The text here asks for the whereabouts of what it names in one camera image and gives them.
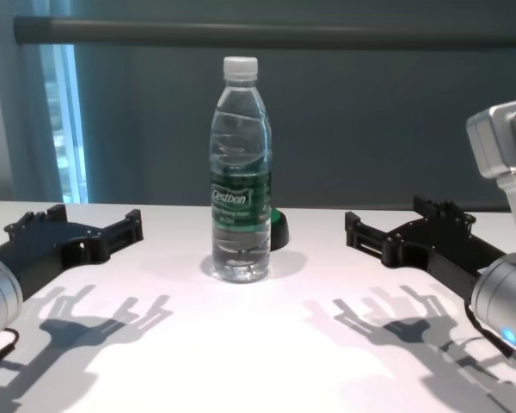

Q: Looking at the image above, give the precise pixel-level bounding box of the clear water bottle green label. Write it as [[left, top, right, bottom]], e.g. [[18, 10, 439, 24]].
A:
[[209, 55, 273, 284]]

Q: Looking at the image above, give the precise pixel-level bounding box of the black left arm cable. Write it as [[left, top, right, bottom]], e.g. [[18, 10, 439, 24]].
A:
[[0, 328, 21, 371]]

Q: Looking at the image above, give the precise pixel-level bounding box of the grey horizontal rail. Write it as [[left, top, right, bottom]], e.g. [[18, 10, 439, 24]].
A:
[[13, 15, 516, 52]]

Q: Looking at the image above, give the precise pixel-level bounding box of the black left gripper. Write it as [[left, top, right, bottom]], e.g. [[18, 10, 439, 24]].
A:
[[0, 203, 145, 302]]

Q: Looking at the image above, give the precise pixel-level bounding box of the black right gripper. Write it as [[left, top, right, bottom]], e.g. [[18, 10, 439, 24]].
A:
[[344, 195, 507, 303]]

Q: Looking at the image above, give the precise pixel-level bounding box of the black round button green top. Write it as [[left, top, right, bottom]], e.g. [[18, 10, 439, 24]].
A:
[[268, 207, 291, 251]]

